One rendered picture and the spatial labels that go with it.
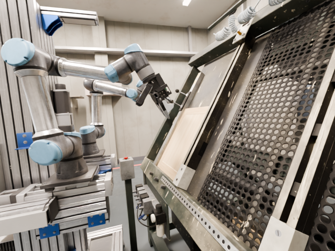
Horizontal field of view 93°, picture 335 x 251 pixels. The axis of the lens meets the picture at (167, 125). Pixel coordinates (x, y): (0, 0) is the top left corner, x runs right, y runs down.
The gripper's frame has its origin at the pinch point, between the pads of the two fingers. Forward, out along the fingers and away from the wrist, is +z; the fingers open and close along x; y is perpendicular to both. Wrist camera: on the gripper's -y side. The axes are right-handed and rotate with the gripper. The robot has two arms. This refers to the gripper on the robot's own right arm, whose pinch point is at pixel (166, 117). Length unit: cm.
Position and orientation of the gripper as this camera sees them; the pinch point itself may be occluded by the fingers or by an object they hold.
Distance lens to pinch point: 77.4
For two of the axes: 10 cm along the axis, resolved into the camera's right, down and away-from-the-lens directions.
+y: 8.2, -5.4, 2.0
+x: -2.7, -0.6, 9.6
